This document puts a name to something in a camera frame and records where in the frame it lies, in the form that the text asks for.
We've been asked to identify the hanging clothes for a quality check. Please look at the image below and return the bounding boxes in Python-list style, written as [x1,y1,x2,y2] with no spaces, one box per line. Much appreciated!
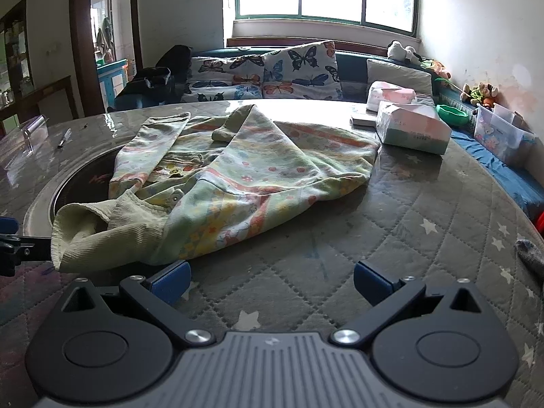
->
[95,17,114,58]

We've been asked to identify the floral pastel jacket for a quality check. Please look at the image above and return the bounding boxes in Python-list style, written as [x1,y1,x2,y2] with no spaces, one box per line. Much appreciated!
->
[51,104,381,273]

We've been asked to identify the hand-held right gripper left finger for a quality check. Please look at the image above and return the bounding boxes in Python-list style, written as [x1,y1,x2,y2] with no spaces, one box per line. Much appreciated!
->
[59,260,217,347]

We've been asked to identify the brown door frame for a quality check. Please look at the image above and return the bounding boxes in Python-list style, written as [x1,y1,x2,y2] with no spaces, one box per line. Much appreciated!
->
[69,0,143,116]

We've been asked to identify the dark open bag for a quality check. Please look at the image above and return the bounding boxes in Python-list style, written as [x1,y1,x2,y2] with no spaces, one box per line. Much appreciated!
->
[115,67,176,109]

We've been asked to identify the round table hotplate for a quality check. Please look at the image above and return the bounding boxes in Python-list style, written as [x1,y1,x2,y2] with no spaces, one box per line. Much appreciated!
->
[23,142,128,239]

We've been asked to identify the panda plush toy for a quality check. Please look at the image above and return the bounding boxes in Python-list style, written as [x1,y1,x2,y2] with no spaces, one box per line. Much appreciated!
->
[387,40,420,61]

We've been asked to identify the colourful plush toy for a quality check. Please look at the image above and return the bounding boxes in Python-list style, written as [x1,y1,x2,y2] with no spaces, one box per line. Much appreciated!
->
[421,58,451,80]

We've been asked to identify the square butterfly print pillow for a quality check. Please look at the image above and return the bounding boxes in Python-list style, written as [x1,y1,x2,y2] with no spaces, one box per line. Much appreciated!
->
[262,40,344,100]

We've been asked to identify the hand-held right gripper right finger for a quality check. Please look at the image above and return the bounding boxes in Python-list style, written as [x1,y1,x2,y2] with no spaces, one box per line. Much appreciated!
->
[330,260,494,346]

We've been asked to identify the clear plastic storage box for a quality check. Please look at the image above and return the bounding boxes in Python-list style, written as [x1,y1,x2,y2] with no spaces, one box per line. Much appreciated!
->
[473,103,537,166]

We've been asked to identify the grey sock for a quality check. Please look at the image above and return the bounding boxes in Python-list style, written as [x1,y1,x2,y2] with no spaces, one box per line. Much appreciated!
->
[514,239,544,281]

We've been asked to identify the green plastic bowl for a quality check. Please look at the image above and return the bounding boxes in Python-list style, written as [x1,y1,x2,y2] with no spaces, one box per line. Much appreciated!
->
[436,104,469,127]

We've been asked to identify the wide butterfly print pillow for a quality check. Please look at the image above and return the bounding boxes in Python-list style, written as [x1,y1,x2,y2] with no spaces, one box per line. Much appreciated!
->
[187,53,266,103]

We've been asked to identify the teal cabinet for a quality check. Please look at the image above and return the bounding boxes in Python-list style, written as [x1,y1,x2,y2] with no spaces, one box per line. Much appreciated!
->
[97,58,128,113]

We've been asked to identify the black backpack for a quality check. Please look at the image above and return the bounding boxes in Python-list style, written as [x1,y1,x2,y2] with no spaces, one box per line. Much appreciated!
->
[155,45,194,83]

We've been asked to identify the brown plush toys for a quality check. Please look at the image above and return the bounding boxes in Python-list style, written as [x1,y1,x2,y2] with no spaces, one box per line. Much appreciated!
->
[461,82,500,108]

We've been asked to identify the brown shelf cabinet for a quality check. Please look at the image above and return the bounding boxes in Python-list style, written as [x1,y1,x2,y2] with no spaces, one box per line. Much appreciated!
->
[0,0,34,111]

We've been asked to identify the brown wooden chair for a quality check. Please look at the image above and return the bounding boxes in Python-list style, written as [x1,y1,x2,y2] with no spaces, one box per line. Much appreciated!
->
[0,75,80,134]

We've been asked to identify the blue seat cushion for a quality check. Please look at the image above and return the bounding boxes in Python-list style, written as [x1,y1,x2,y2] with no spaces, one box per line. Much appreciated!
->
[450,130,544,218]

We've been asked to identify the plain grey pillow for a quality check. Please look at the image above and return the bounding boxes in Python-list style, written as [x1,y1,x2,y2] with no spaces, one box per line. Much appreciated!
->
[366,58,433,96]

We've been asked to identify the small pink tissue pack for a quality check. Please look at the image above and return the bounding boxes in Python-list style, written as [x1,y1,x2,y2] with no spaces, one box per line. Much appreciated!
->
[366,81,418,113]

